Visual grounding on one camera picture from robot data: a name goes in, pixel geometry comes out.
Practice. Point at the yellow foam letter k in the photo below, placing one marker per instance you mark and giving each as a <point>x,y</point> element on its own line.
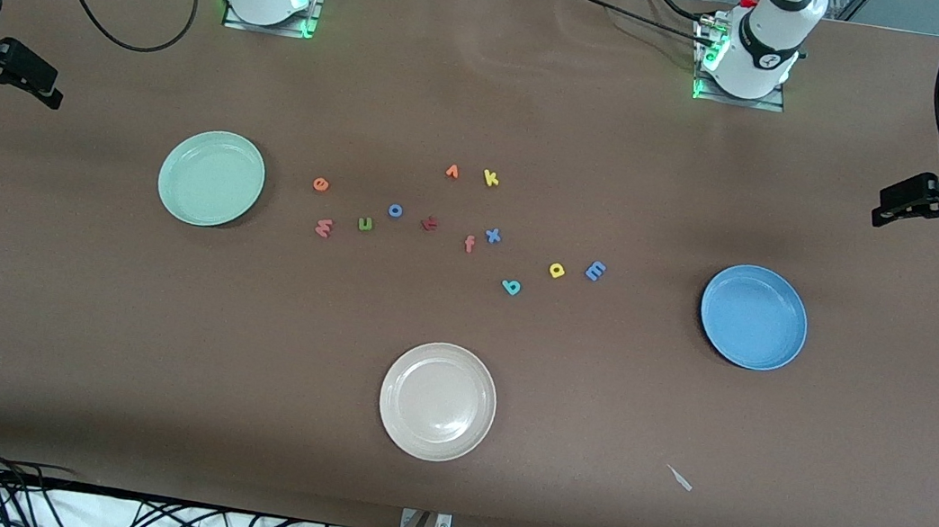
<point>488,177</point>

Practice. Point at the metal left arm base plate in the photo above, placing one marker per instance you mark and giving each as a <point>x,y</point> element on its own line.
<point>740,102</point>

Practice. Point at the blue foam letter m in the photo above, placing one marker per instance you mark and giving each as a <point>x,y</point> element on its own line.
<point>595,271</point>

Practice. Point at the salmon foam letter f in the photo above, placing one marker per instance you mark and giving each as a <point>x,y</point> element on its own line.
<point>469,245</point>

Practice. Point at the blue plate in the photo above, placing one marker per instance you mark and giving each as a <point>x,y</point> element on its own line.
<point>754,317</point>

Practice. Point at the brown paper table cover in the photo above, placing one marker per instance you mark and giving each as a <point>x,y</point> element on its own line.
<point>491,103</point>

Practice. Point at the orange foam letter e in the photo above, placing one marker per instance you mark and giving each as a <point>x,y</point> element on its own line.
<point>320,184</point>

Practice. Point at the orange foam letter v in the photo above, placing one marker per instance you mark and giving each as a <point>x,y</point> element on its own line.
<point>451,174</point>

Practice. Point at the beige plate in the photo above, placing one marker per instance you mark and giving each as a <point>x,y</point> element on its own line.
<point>438,402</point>

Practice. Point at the teal foam letter b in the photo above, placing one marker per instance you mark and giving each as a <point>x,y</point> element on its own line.
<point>507,286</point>

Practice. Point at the pink foam letter w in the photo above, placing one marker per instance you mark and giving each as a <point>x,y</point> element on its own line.
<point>323,228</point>

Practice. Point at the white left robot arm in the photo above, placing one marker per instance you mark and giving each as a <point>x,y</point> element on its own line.
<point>761,48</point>

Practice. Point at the small white tape scrap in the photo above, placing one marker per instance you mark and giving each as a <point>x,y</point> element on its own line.
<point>681,480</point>

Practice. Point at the green foam letter u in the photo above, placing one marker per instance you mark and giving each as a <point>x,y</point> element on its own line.
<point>360,224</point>

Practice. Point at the dark red foam letter n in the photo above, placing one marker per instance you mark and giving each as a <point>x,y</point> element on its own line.
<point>430,221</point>

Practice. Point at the blue foam letter o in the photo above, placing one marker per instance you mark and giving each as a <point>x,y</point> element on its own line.
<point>390,210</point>

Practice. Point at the green plate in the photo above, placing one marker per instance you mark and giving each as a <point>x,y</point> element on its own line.
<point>211,180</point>

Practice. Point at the yellow foam letter d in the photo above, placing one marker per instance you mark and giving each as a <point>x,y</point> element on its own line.
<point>550,270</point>

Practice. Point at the blue foam letter x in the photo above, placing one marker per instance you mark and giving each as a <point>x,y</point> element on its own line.
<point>492,235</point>

